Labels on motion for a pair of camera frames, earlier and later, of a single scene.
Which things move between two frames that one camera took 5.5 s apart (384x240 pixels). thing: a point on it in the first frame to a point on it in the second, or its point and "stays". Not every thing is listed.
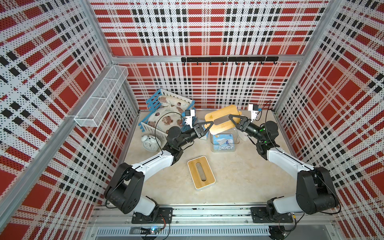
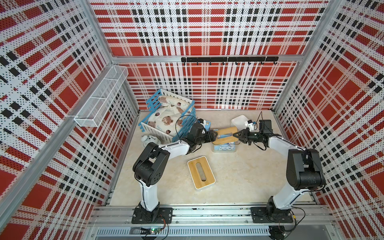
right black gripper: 245,122 to 243,139
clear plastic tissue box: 225,141 stays
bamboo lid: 221,119 to 222,131
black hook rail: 236,59 stays
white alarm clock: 150,143 stays
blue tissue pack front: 223,142 stays
